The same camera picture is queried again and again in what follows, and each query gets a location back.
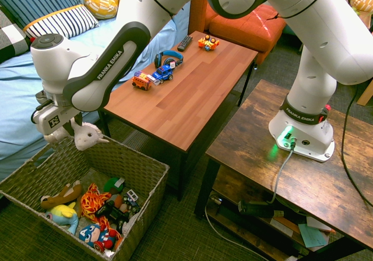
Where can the orange armchair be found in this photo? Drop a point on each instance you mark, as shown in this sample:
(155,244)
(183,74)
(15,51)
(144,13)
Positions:
(198,16)

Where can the orange flame plush toy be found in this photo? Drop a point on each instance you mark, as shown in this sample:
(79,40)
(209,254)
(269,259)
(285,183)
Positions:
(91,202)

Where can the Captain America plush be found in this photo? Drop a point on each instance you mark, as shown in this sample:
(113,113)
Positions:
(93,234)

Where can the blue toy truck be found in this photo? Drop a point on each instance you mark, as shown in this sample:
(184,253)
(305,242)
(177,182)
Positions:
(163,74)

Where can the black power adapter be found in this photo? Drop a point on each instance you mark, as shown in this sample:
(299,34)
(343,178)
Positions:
(256,210)

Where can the rustic brown wood table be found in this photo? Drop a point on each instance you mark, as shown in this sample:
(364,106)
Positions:
(247,133)

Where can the light wooden furniture piece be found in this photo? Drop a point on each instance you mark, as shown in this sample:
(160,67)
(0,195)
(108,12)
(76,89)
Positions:
(366,95)

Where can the teal paper envelope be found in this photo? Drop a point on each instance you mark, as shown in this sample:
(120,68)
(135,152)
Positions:
(313,236)

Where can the small red ball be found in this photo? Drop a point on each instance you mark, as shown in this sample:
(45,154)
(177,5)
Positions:
(32,39)

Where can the grey woven wicker basket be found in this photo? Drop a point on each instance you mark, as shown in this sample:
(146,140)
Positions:
(116,162)

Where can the small white toy car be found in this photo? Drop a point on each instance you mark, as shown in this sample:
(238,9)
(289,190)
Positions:
(154,79)

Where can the white navy striped pillow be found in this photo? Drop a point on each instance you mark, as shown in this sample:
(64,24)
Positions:
(61,22)

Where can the black TV remote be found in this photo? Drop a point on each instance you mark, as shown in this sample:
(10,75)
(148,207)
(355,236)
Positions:
(185,42)

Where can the orange tufted ottoman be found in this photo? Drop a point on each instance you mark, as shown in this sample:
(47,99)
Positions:
(250,31)

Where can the blue black headphones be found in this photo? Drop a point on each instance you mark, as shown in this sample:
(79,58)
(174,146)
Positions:
(170,53)

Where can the orange yellow toy robot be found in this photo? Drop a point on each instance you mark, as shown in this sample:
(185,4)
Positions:
(208,42)

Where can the yellow blue plush toy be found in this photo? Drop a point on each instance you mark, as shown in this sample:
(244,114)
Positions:
(62,214)

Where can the green round plush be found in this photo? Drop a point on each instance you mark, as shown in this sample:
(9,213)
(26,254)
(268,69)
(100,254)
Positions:
(110,185)

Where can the teal blue sofa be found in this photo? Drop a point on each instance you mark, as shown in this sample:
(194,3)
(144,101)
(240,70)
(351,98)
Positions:
(289,30)

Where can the black white checked pillow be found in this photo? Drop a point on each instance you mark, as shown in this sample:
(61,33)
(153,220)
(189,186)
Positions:
(11,39)

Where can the brown dog plush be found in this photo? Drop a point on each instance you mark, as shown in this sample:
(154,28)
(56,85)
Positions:
(62,197)

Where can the orange toy bus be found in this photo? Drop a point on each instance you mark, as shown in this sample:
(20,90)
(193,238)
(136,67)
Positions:
(141,82)

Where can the reddish wood coffee table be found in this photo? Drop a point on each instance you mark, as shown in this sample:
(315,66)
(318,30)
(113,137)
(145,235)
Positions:
(189,103)

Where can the black game controller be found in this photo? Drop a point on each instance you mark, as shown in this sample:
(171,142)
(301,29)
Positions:
(112,213)

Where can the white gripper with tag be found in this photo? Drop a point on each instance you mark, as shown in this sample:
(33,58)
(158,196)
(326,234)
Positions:
(52,121)

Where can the white stuffed unicorn toy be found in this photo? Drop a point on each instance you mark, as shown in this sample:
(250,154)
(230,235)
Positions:
(86,135)

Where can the dark toy monster truck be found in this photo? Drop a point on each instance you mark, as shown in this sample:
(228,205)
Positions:
(131,200)

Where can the bed with light blue sheet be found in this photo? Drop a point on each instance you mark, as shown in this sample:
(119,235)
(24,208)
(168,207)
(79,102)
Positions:
(17,77)

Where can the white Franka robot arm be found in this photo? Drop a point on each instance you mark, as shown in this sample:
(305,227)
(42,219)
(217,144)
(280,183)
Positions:
(320,25)

